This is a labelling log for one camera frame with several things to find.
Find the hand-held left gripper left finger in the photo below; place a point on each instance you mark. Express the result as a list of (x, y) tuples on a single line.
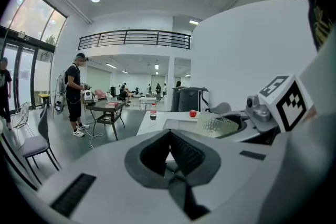
[(136, 162)]

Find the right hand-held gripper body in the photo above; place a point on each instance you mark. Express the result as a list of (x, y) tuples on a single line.
[(291, 107)]

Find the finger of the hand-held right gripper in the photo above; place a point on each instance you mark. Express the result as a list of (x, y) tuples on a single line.
[(221, 108), (236, 132)]

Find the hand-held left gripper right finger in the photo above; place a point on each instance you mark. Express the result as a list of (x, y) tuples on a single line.
[(207, 162)]

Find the red apple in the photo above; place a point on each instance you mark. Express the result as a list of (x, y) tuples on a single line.
[(193, 113)]

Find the dark grey trash bin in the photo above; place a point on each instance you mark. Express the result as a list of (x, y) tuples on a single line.
[(191, 99), (176, 98)]

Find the cola bottle with red cap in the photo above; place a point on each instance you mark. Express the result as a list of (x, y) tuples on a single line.
[(153, 112)]

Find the dark glass coffee table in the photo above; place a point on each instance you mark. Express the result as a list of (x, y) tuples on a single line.
[(106, 110)]

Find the red book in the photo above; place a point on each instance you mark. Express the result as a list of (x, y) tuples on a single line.
[(112, 105)]

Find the grey padded chair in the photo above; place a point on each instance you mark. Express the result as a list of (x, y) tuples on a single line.
[(36, 143)]

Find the person's black shirt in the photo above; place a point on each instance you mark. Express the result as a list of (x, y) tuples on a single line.
[(321, 8)]

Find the black balcony railing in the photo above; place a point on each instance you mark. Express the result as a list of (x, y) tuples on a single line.
[(134, 39)]

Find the yellow stool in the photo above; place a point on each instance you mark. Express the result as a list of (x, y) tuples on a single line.
[(43, 98)]

